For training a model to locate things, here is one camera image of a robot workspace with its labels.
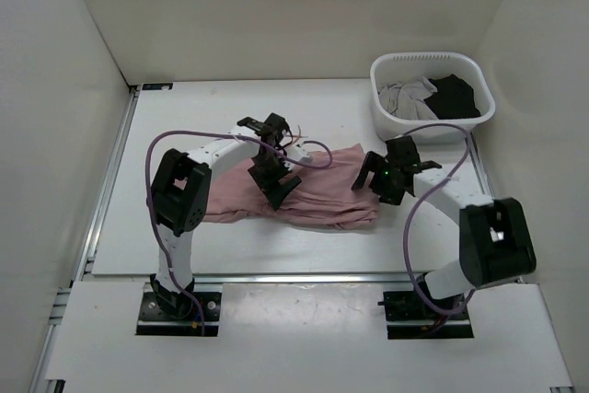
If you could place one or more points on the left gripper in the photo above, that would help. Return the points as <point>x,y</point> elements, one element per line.
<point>271,187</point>

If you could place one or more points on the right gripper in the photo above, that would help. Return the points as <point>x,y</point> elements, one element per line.
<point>375,163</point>

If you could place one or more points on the pink trousers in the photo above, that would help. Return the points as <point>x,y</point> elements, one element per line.
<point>324,198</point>

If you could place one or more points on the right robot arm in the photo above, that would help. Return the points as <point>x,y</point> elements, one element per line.
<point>494,243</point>

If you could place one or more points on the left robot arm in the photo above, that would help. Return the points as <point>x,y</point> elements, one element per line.
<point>179,191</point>

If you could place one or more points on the grey garment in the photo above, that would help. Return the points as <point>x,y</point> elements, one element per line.
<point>406,100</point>

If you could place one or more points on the white plastic basket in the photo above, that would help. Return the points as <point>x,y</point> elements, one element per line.
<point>404,66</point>

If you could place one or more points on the black garment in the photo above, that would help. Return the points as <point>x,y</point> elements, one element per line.
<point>453,100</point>

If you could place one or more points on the black label strip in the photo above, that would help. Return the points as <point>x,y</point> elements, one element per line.
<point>157,86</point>

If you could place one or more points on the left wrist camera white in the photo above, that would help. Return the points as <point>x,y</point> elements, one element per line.
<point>297,155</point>

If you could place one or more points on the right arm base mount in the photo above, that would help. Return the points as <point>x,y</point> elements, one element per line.
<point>408,318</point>

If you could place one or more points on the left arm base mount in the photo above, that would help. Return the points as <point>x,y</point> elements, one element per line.
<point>207,312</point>

